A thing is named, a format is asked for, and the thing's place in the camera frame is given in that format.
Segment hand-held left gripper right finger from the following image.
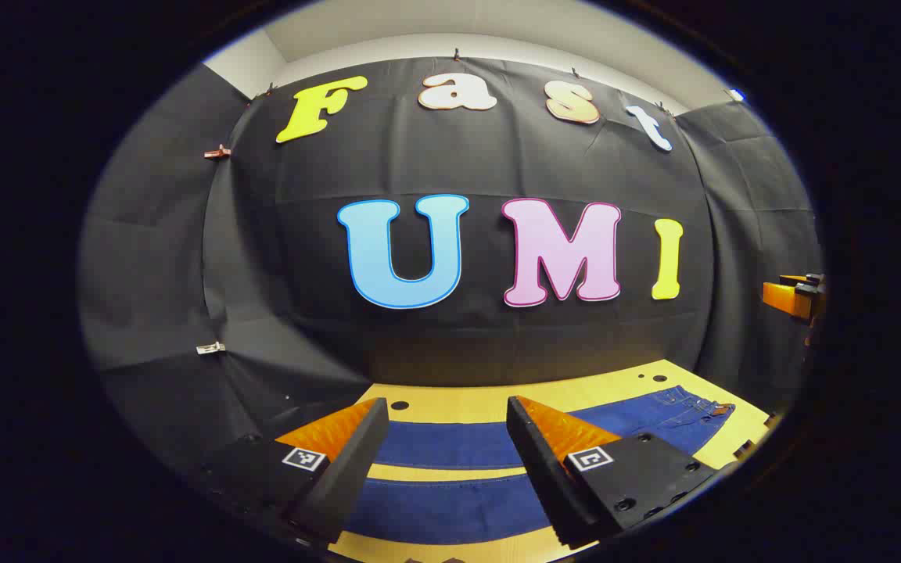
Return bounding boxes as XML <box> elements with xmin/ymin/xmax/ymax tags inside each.
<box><xmin>506</xmin><ymin>396</ymin><xmax>721</xmax><ymax>550</ymax></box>

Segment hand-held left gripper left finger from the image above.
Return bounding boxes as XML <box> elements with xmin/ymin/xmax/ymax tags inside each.
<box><xmin>192</xmin><ymin>397</ymin><xmax>390</xmax><ymax>547</ymax></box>

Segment blue denim jeans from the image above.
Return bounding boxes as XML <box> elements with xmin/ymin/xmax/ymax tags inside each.
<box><xmin>345</xmin><ymin>385</ymin><xmax>735</xmax><ymax>546</ymax></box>

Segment black backdrop cloth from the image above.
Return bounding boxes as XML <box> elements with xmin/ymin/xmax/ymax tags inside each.
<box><xmin>79</xmin><ymin>56</ymin><xmax>825</xmax><ymax>478</ymax></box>

